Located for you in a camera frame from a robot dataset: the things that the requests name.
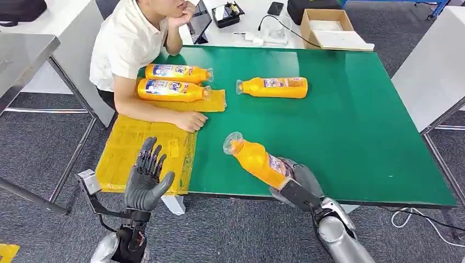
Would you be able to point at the black tray with small items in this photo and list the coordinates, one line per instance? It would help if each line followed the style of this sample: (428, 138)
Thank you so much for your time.
(227, 15)

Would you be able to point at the orange drink bottle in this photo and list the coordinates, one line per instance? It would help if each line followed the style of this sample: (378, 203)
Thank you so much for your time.
(198, 74)
(254, 161)
(196, 95)
(254, 88)

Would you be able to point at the white charger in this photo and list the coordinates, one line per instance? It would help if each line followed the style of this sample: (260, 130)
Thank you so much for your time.
(250, 37)

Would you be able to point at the steel table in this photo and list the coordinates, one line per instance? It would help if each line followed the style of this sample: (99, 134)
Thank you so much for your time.
(21, 61)

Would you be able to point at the black bag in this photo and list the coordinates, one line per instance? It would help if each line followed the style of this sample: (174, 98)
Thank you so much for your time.
(20, 11)

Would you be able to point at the person's right hand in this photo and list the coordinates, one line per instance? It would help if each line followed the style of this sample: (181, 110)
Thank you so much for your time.
(190, 121)

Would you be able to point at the green table mat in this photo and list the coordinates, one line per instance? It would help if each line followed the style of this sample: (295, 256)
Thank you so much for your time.
(363, 127)

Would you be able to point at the person's left hand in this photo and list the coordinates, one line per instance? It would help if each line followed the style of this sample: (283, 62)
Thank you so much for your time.
(183, 14)

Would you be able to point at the person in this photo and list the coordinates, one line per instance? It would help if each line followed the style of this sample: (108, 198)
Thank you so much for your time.
(123, 47)

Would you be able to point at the yellow floor marker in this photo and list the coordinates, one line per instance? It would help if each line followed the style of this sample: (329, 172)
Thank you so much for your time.
(7, 254)

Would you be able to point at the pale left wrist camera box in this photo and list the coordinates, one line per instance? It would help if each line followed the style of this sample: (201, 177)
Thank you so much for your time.
(89, 181)

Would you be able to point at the white side table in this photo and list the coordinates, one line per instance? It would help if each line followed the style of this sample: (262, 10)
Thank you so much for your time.
(428, 72)

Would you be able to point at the blue cart frame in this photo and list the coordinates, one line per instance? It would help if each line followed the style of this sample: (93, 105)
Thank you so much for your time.
(437, 6)

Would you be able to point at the cardboard box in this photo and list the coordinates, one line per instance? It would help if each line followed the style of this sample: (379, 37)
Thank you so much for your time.
(307, 34)

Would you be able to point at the black phone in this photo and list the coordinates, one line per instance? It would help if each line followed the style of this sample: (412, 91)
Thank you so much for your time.
(275, 8)

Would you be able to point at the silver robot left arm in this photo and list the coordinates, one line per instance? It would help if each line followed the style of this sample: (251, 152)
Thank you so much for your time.
(127, 239)

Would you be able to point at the white table leg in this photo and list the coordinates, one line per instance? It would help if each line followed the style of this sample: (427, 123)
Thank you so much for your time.
(174, 205)
(350, 208)

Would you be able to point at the clear plastic container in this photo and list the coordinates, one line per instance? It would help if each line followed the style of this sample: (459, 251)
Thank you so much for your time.
(276, 32)

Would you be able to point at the white flat board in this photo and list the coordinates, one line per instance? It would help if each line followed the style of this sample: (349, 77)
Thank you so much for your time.
(343, 40)

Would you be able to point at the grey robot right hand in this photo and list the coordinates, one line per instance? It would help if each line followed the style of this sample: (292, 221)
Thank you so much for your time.
(305, 181)

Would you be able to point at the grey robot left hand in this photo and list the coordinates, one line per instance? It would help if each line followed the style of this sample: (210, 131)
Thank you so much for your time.
(143, 188)

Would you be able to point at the yellow plastic sheet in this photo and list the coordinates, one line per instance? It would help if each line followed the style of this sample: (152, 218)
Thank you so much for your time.
(145, 152)

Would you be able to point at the black tablet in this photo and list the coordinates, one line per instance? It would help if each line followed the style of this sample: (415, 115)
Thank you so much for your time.
(199, 20)

